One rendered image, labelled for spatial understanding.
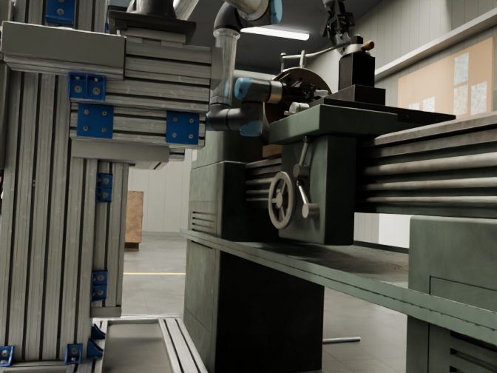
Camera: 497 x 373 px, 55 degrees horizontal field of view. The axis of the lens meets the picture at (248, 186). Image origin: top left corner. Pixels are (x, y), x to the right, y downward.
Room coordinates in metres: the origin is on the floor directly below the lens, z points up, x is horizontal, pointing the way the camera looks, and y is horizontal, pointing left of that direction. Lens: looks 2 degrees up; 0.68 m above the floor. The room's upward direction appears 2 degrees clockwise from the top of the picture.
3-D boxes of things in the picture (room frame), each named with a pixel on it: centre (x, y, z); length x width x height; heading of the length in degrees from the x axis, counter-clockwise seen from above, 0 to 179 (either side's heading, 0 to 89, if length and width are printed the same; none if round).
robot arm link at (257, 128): (1.60, 0.01, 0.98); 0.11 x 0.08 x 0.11; 64
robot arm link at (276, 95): (1.61, -0.07, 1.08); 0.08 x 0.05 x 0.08; 19
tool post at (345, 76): (1.34, -0.29, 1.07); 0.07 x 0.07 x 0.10; 20
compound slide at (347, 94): (1.36, -0.28, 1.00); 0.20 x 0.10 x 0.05; 20
